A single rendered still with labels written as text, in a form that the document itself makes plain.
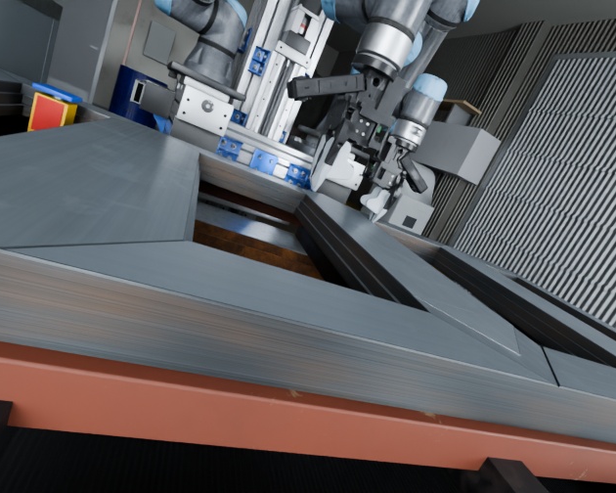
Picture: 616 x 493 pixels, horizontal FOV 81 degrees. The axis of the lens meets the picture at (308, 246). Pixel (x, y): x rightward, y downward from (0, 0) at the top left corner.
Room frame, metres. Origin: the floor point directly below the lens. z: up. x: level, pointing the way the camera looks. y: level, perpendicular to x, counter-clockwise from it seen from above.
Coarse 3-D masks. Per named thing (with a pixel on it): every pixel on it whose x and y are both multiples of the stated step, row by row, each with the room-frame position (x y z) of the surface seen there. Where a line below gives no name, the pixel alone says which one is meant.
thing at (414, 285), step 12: (396, 276) 0.47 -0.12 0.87; (408, 276) 0.50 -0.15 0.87; (408, 288) 0.43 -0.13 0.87; (420, 288) 0.46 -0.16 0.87; (432, 288) 0.49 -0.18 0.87; (444, 288) 0.53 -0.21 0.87; (444, 300) 0.45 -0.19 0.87; (456, 300) 0.48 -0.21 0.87; (468, 300) 0.51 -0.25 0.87; (480, 312) 0.47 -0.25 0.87; (492, 312) 0.51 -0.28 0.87
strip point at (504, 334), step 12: (432, 300) 0.42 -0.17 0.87; (444, 312) 0.40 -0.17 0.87; (456, 312) 0.42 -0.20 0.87; (468, 312) 0.45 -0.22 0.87; (468, 324) 0.39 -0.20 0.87; (480, 324) 0.42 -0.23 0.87; (492, 324) 0.44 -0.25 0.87; (504, 324) 0.47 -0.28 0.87; (492, 336) 0.38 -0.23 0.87; (504, 336) 0.41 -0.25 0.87; (516, 348) 0.38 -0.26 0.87
